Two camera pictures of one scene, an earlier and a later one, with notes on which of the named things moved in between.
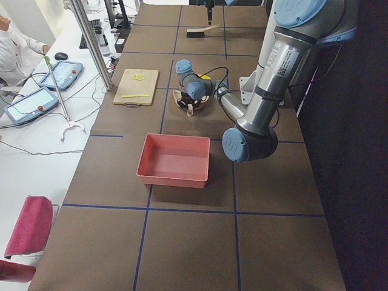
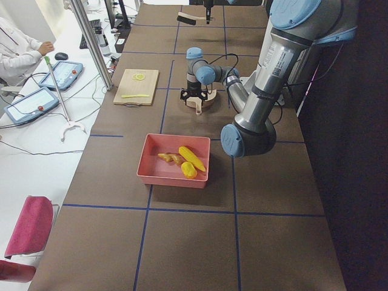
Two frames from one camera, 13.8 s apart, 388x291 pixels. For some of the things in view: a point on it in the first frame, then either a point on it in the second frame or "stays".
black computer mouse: (60, 56) stays
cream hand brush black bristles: (199, 33) → (188, 19)
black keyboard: (96, 26) stays
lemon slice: (140, 77) stays
